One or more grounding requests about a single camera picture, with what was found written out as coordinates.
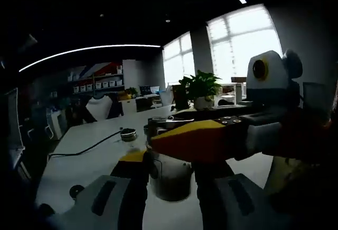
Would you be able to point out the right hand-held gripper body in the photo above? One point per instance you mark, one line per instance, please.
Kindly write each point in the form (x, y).
(277, 82)

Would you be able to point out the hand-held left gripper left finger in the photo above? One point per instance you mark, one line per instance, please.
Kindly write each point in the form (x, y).
(87, 203)

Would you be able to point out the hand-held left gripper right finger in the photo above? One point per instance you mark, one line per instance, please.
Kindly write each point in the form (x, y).
(237, 203)

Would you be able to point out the small seasoning bottle whitish powder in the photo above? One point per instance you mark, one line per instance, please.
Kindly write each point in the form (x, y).
(169, 179)

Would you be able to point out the small seasoning bottle beige powder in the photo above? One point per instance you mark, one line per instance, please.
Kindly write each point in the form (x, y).
(128, 134)

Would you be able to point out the person's right hand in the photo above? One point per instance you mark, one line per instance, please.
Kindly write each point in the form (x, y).
(311, 134)

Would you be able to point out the large potted plant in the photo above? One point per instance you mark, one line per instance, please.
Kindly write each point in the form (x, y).
(202, 87)

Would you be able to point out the brown cardboard box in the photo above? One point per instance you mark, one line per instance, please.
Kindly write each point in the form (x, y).
(180, 95)

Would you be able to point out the dark open laptop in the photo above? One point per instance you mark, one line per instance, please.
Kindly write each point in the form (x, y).
(145, 90)

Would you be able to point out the white cabinet desk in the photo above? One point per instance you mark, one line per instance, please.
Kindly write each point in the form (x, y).
(59, 124)

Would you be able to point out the small potted plant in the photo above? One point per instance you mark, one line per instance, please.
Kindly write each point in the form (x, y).
(132, 91)

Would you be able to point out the white laptop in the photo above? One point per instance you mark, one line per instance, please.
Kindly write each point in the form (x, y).
(14, 119)

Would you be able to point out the shelf with white bins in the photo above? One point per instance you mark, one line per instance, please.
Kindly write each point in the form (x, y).
(100, 83)

